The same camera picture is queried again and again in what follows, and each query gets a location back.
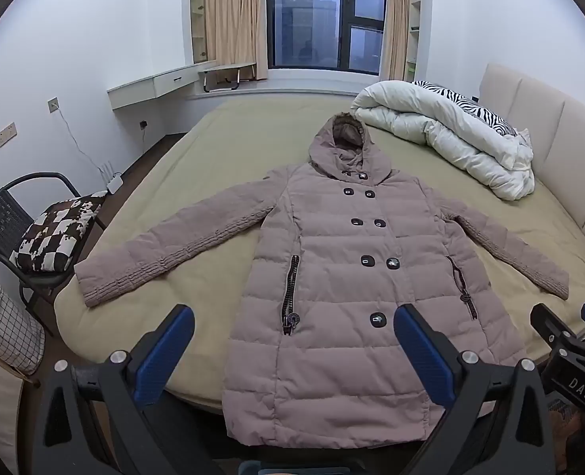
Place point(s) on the bed with olive sheet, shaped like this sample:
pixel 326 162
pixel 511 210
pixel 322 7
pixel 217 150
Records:
pixel 213 158

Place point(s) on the small folding table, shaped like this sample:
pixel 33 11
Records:
pixel 228 68

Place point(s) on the black metal chair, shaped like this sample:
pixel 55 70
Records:
pixel 0 217

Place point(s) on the tall white shelf unit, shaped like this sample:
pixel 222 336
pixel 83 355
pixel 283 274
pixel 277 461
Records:
pixel 198 15

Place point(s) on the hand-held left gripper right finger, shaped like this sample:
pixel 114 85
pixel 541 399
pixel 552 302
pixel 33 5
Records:
pixel 421 351

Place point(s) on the wide beige curtain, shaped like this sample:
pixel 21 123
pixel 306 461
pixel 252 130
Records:
pixel 235 24

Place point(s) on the narrow beige curtain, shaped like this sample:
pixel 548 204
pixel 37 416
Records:
pixel 396 29

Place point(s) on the narrow white shelf unit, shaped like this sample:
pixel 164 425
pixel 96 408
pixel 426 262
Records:
pixel 413 29

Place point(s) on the white rolled duvet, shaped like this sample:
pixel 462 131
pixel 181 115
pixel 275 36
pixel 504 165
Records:
pixel 421 118

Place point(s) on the zebra print pillow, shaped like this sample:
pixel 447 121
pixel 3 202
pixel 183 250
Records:
pixel 475 106

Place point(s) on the dark framed window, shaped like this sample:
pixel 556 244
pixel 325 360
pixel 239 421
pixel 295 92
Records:
pixel 312 24

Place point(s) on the single wall socket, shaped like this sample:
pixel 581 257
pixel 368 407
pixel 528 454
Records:
pixel 53 104

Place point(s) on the brown white checkered cushion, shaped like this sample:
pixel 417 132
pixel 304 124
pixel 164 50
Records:
pixel 54 232

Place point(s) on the mauve hooded puffer coat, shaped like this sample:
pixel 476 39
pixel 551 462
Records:
pixel 332 257

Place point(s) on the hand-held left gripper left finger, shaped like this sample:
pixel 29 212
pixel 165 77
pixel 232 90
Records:
pixel 166 351

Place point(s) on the white router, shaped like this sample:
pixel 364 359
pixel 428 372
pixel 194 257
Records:
pixel 115 180

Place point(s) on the beige padded headboard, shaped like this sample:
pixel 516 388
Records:
pixel 545 123

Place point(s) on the white wall-mounted desk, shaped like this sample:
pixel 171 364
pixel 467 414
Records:
pixel 153 86

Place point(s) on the white grid laundry basket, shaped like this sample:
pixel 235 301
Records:
pixel 5 326

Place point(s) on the double wall socket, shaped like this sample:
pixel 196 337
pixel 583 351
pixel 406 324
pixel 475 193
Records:
pixel 5 135

